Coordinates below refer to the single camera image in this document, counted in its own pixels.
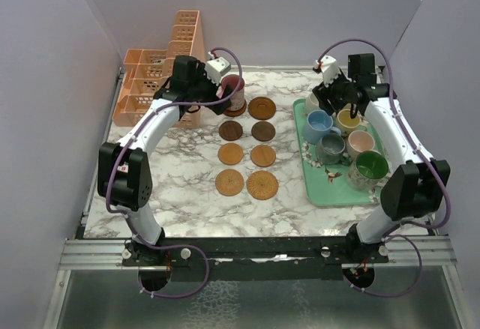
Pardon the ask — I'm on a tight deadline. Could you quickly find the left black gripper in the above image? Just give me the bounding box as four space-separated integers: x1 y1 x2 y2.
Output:
189 63 233 115

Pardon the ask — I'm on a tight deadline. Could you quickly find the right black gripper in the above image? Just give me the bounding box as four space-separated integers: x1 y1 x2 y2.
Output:
313 67 356 115

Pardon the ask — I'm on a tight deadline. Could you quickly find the brown ringed wooden coaster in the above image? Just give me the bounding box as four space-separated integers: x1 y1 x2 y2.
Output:
223 100 248 117

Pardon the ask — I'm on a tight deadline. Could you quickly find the red pink mug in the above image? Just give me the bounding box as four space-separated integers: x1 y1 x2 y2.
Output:
221 74 245 112

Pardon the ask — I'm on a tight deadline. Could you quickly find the dark brown wooden coaster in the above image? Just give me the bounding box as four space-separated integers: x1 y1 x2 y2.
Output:
218 121 243 142

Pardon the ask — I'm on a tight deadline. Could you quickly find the light wooden coaster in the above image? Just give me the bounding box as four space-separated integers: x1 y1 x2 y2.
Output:
217 143 244 166
250 145 276 167

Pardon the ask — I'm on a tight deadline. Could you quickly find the dark walnut coaster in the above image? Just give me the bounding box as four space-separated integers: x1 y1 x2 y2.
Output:
251 121 276 142

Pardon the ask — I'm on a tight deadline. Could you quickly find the light wooden front coaster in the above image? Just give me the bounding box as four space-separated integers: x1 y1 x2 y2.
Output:
250 145 276 167

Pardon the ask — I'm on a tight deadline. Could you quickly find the woven rattan coaster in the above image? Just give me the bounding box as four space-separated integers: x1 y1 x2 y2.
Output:
247 171 279 200
215 169 245 196

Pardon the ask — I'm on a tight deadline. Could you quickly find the peach mesh file organizer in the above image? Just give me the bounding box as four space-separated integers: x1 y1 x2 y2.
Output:
112 10 206 127

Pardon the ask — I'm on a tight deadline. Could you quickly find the mint green tray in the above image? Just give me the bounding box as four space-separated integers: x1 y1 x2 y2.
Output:
292 99 389 207

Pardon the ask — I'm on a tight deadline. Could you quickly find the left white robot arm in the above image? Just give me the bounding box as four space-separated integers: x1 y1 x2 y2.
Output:
97 52 237 265

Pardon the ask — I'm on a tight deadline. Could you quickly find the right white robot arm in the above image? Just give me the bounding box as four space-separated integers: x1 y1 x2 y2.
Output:
313 53 451 262

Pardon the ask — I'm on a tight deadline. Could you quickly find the white cream mug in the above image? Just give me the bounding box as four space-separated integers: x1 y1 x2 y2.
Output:
304 93 320 115

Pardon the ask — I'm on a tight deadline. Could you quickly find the yellow mug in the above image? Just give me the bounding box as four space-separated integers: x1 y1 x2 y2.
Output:
334 109 362 137

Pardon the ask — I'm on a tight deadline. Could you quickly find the light blue mug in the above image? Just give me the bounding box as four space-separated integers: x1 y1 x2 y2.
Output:
302 109 342 145

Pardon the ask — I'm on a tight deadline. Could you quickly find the grey mug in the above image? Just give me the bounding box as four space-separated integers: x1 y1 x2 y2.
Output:
316 134 345 165

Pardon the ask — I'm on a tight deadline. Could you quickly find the green mug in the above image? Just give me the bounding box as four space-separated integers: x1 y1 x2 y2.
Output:
346 151 389 191

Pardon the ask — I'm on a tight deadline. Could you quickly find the small silver card box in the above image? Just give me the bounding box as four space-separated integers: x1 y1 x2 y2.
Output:
117 163 128 173

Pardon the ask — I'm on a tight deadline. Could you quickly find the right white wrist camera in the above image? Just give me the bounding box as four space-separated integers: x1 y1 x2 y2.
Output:
313 55 342 87

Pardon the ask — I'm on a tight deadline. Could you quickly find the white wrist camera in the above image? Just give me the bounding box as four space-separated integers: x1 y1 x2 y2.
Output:
313 55 342 87
205 57 231 85

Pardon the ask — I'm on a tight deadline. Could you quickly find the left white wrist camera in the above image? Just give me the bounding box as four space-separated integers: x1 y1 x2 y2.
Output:
205 57 231 85

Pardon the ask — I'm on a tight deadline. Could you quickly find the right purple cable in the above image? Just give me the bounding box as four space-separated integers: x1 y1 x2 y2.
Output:
317 37 452 298

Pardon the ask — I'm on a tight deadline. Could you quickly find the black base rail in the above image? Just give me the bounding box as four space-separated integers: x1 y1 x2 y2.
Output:
122 235 389 282

